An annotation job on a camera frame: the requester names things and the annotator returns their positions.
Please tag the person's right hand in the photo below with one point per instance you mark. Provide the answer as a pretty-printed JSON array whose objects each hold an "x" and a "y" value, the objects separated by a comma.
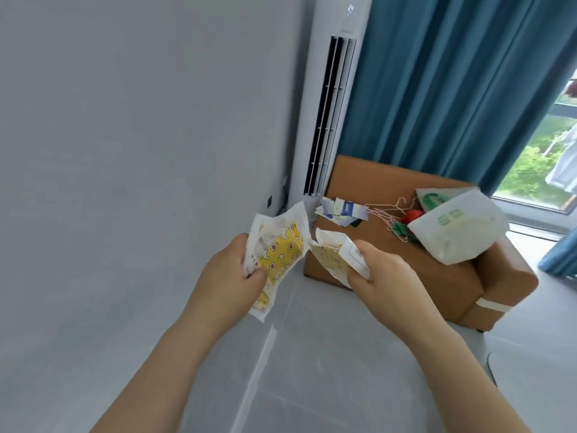
[{"x": 390, "y": 288}]

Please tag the person's left hand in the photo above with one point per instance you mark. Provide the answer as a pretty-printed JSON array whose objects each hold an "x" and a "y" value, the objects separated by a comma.
[{"x": 221, "y": 284}]

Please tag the person's right thumb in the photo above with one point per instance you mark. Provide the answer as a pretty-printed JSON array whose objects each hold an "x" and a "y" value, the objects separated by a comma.
[{"x": 358, "y": 278}]

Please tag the person's left thumb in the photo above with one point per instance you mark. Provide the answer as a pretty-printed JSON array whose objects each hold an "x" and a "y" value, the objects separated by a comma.
[{"x": 256, "y": 275}]

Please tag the yellow patterned plastic packet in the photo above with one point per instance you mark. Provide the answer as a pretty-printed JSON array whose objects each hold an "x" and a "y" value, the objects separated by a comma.
[{"x": 277, "y": 254}]

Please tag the pale yellow torn packet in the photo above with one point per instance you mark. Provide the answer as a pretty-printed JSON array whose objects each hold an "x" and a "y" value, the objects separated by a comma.
[{"x": 336, "y": 257}]

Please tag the person's right forearm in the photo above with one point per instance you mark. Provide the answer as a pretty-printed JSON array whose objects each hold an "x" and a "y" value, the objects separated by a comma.
[{"x": 455, "y": 383}]

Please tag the person's left forearm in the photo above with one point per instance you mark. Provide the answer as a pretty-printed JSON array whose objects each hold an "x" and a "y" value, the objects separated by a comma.
[{"x": 166, "y": 372}]

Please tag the blue and white paper wrappers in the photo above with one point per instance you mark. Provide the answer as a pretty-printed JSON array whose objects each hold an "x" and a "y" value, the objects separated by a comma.
[{"x": 342, "y": 210}]

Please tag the brown cardboard box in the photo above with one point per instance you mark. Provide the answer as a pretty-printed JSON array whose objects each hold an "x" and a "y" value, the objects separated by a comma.
[{"x": 428, "y": 270}]

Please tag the red and green toy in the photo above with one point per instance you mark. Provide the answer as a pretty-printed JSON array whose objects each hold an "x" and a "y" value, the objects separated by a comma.
[{"x": 408, "y": 223}]

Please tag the white plastic bag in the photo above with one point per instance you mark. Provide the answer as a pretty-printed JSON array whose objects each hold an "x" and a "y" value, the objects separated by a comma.
[{"x": 455, "y": 225}]

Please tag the white tape strip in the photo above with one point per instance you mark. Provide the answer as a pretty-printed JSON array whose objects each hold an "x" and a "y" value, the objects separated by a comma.
[{"x": 493, "y": 305}]

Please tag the white tower air conditioner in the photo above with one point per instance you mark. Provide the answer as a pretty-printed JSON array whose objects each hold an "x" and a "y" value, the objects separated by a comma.
[{"x": 327, "y": 101}]

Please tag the blue curtain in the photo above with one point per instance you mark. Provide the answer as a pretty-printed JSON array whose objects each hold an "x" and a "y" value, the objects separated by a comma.
[{"x": 446, "y": 85}]

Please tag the window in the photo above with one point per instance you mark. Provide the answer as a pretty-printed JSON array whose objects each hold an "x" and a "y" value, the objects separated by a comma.
[{"x": 545, "y": 157}]

